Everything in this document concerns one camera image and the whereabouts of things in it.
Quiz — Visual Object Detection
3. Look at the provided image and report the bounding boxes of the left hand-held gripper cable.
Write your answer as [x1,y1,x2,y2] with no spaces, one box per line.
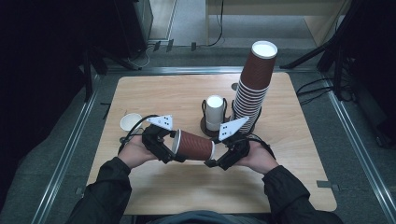
[118,114,160,155]

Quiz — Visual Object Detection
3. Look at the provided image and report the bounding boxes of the black tripod stand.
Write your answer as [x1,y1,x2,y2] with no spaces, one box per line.
[279,0,396,148]
[82,46,141,104]

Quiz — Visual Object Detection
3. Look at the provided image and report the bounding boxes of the white paper cup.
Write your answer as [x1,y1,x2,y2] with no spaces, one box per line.
[205,94,226,124]
[205,120,224,133]
[120,112,144,133]

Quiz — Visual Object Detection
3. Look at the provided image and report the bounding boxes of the dark curtain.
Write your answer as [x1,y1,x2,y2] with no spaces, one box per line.
[0,0,92,206]

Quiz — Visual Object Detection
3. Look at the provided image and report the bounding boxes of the black double cup holder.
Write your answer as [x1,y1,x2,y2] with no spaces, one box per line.
[200,97,263,138]

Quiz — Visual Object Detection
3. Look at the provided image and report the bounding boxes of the brown corrugated paper cup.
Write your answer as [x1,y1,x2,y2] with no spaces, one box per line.
[171,129,216,161]

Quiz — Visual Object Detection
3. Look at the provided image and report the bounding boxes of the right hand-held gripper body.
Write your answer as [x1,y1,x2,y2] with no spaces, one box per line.
[218,116,251,171]

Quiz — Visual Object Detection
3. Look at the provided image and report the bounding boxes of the stack of brown paper cups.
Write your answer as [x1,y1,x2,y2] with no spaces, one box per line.
[232,40,278,134]

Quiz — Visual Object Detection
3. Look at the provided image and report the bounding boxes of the black floor cable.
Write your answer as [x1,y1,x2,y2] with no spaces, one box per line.
[295,77,335,96]
[299,91,356,106]

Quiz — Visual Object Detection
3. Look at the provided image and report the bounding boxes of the metal floor rail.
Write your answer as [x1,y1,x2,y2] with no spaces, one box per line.
[31,74,101,224]
[321,74,396,224]
[106,65,318,76]

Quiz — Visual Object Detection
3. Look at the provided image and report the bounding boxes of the hand-held gripper cable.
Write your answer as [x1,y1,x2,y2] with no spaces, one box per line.
[118,114,160,155]
[247,133,276,161]

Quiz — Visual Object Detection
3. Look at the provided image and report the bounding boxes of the person's left hand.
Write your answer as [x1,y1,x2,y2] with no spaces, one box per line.
[118,134,158,170]

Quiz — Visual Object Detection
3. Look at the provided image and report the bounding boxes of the right hand-held gripper cable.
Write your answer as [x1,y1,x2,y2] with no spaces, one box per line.
[247,133,276,161]

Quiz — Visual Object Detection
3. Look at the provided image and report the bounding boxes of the white floor cable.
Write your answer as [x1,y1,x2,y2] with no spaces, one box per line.
[129,43,151,69]

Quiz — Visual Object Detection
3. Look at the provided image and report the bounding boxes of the person's torso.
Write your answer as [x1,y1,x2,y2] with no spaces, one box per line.
[136,209,269,224]

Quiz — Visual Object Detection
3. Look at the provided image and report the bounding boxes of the person's right hand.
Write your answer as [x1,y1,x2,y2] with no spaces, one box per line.
[236,141,276,175]

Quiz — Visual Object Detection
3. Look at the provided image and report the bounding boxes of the black hanging cable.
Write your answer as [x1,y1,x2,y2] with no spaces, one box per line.
[206,0,226,48]

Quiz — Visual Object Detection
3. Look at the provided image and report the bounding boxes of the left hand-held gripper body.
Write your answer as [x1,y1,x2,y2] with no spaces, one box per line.
[142,114,176,164]

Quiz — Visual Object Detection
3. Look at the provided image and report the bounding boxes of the light wooden shelf unit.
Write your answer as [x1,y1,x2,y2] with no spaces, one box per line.
[205,0,354,48]

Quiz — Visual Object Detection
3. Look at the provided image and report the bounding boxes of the dark cabinet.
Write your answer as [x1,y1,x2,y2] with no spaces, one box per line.
[113,0,154,59]

